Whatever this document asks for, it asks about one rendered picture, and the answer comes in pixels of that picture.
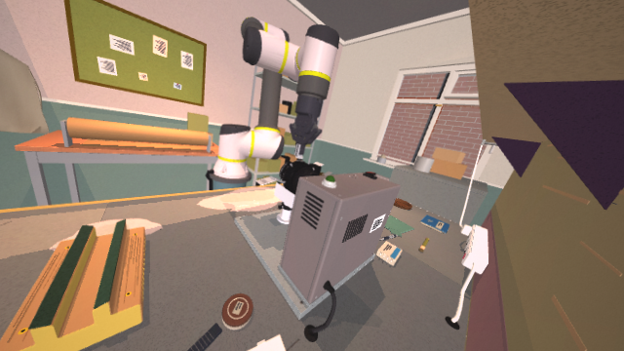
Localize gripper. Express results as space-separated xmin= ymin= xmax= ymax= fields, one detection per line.
xmin=289 ymin=111 xmax=324 ymax=163

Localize grey tester body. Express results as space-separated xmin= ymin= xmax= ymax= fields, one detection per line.
xmin=279 ymin=172 xmax=402 ymax=304

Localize orange wooden rest green pads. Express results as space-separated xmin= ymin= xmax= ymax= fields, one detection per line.
xmin=0 ymin=218 xmax=148 ymax=351

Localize grey shelf unit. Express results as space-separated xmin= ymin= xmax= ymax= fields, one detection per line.
xmin=247 ymin=64 xmax=319 ymax=182

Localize olive green box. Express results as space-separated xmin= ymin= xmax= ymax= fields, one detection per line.
xmin=186 ymin=111 xmax=212 ymax=134

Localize grey round tin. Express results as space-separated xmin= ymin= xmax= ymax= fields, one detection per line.
xmin=413 ymin=155 xmax=436 ymax=175

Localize window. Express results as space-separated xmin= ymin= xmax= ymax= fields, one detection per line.
xmin=363 ymin=61 xmax=485 ymax=180

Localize green mat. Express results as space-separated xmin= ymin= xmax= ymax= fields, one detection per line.
xmin=382 ymin=214 xmax=416 ymax=239

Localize tan box blue label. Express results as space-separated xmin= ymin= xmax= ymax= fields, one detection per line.
xmin=374 ymin=240 xmax=405 ymax=267

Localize tan cardboard box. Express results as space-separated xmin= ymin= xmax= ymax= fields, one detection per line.
xmin=429 ymin=146 xmax=470 ymax=181

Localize blue book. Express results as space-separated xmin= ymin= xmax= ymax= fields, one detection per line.
xmin=419 ymin=214 xmax=452 ymax=236

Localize tan cardboard roll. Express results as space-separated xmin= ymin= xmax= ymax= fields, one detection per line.
xmin=59 ymin=116 xmax=215 ymax=149

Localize green notice board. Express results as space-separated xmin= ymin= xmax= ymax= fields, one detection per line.
xmin=63 ymin=0 xmax=209 ymax=107

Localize brown round tin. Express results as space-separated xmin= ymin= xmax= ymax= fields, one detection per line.
xmin=220 ymin=292 xmax=254 ymax=332

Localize orange table grey legs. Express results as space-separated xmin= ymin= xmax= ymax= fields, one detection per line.
xmin=14 ymin=128 xmax=221 ymax=207

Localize white paper sheet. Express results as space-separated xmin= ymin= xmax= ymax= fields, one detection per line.
xmin=245 ymin=333 xmax=289 ymax=351

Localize black ribbed strip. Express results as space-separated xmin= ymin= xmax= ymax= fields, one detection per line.
xmin=186 ymin=323 xmax=223 ymax=351

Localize brown panel with purple triangles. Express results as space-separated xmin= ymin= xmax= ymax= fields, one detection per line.
xmin=464 ymin=0 xmax=624 ymax=351

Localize beige rounded shape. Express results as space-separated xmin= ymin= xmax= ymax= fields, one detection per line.
xmin=0 ymin=47 xmax=51 ymax=137

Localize white lens mount post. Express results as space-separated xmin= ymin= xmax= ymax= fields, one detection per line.
xmin=274 ymin=181 xmax=296 ymax=226

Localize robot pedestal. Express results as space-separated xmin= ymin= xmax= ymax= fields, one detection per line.
xmin=208 ymin=174 xmax=252 ymax=192

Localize grey tester base plate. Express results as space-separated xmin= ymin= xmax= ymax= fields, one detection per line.
xmin=233 ymin=212 xmax=377 ymax=321

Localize black curved handle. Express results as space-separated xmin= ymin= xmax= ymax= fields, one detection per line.
xmin=303 ymin=280 xmax=339 ymax=343

